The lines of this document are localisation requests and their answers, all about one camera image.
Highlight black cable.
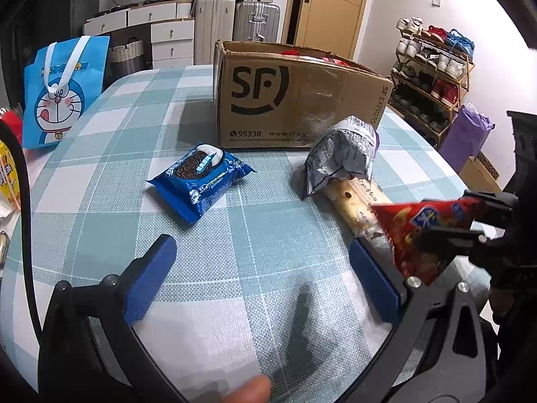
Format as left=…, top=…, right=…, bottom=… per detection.
left=0, top=126, right=45, bottom=345

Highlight silver suitcase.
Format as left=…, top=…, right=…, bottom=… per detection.
left=233, top=1, right=281, bottom=43

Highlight small cardboard box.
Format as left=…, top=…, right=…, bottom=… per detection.
left=459, top=153, right=502, bottom=194

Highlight wooden shoe rack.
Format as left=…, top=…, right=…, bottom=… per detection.
left=388, top=19, right=476, bottom=147

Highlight blue cartoon tote bag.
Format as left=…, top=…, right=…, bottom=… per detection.
left=22, top=36, right=110, bottom=149

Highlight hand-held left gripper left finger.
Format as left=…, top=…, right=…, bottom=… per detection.
left=38, top=233, right=189, bottom=403

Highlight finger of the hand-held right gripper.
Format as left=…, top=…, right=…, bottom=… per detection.
left=420, top=226, right=489, bottom=259
left=462, top=191, right=521, bottom=221

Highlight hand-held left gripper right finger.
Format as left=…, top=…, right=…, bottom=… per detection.
left=342, top=237, right=487, bottom=403

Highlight brown cardboard box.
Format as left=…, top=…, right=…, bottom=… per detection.
left=213, top=40, right=394, bottom=149

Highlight silver and purple snack packet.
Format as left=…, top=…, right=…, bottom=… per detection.
left=301, top=116, right=379, bottom=200

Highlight rows of shoes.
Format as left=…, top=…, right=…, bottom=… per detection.
left=390, top=17, right=475, bottom=135

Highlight wooden door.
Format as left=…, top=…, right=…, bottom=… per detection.
left=289, top=0, right=372, bottom=61

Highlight purple bag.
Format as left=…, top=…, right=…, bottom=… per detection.
left=438, top=104, right=496, bottom=173

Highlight red plush toy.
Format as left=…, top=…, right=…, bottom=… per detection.
left=0, top=108, right=23, bottom=143

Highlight yellow carton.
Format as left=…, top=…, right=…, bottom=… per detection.
left=0, top=140, right=21, bottom=213

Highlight white drawer desk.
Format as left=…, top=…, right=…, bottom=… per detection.
left=83, top=1, right=196, bottom=70

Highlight large red chip bag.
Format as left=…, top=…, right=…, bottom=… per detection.
left=371, top=196, right=487, bottom=287

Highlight person's left hand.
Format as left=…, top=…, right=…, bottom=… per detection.
left=220, top=375, right=271, bottom=403

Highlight plaid tablecloth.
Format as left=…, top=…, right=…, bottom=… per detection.
left=0, top=65, right=491, bottom=403

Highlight white suitcase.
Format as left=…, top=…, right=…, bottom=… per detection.
left=194, top=0, right=236, bottom=65

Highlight wicker basket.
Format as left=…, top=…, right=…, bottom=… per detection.
left=110, top=39, right=145, bottom=80

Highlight long cracker packet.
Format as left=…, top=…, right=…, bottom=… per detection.
left=322, top=180, right=393, bottom=242

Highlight blue cookie packet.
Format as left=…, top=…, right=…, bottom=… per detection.
left=145, top=143, right=257, bottom=224

